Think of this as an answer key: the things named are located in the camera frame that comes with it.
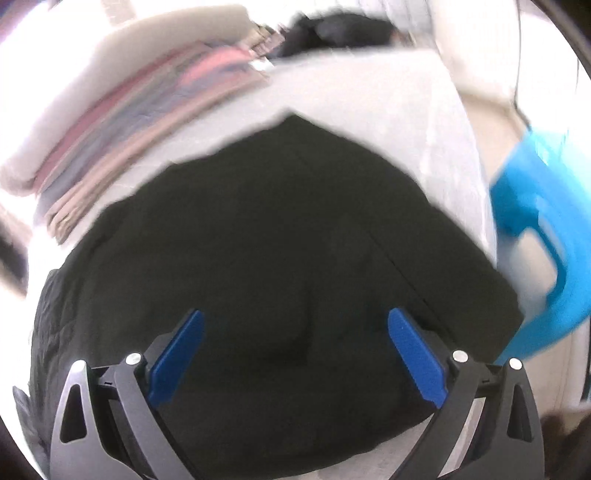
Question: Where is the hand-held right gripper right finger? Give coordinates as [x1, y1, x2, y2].
[388, 307, 546, 480]

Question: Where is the grey folded duvet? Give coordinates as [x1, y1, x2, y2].
[0, 4, 259, 195]

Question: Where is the blue-grey folded blanket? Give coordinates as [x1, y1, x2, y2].
[39, 69, 241, 204]

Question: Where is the blue plastic stool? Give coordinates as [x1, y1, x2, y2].
[489, 127, 591, 358]

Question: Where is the black coat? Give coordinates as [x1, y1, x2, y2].
[28, 114, 525, 480]

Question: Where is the bed with grey sheet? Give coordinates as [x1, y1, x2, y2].
[28, 46, 499, 462]

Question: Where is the beige folded blanket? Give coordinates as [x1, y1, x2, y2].
[46, 78, 273, 245]

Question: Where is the pink folded blanket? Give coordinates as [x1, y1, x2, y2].
[175, 46, 259, 93]

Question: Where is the mauve folded blanket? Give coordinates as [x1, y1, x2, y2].
[34, 41, 222, 190]

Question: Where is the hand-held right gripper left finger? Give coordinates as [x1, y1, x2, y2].
[48, 308, 205, 480]

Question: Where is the black puffer jacket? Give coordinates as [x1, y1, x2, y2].
[272, 13, 402, 58]

